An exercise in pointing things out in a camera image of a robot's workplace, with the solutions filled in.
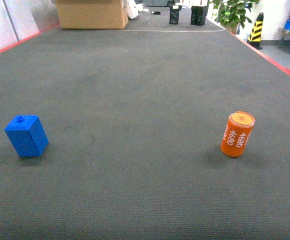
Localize black box right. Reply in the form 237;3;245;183
190;5;208;26

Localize blue rectangular block part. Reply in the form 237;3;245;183
4;115;49;157

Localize yellow black traffic cone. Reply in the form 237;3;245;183
247;12;264;50

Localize large cardboard box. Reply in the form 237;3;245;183
56;0;128;30

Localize white bag behind cardboard box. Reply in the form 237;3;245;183
126;0;143;20

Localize orange cylindrical cap 4680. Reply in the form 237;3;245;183
220;111;255;158

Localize black box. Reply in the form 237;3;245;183
169;4;182;25
190;5;208;26

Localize black box left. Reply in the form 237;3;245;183
169;4;182;25

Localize green potted plant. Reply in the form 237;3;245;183
208;0;259;34

